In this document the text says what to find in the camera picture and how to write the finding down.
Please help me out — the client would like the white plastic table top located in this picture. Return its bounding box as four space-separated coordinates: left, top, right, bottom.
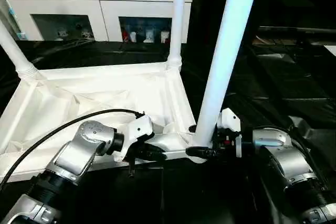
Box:
0 61 208 184

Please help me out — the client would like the white plastic table leg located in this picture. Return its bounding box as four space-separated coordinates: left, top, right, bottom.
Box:
0 22 40 80
190 0 262 149
167 0 188 71

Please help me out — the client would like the black work surface mat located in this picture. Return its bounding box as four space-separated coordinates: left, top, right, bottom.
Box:
0 38 336 224

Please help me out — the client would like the white flat side panel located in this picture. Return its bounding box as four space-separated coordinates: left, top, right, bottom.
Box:
324 45 336 58

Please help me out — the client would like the grey curtain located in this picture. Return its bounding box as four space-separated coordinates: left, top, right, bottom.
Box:
0 0 19 41

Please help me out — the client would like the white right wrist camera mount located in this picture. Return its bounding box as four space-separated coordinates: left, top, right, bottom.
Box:
216 108 243 158

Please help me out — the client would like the white blue mop handle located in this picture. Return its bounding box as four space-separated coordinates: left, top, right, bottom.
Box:
0 0 27 41

